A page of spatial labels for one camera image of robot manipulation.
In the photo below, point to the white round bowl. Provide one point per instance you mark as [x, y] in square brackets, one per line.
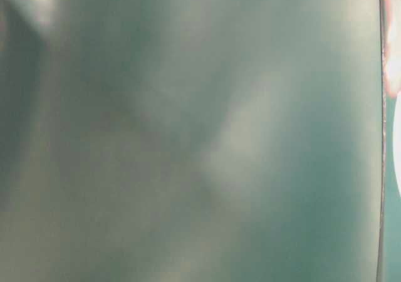
[397, 142]

